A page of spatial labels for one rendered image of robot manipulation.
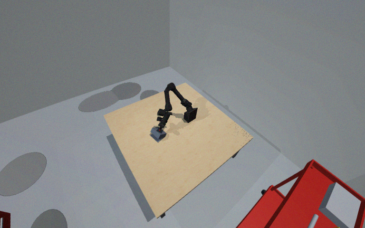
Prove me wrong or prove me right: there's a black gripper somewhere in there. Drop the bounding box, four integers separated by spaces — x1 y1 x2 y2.
158 117 168 130

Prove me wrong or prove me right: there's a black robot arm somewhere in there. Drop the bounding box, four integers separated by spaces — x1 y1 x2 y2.
157 83 193 122

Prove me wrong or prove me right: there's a grey square panel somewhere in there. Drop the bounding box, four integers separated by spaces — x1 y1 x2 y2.
150 127 167 142

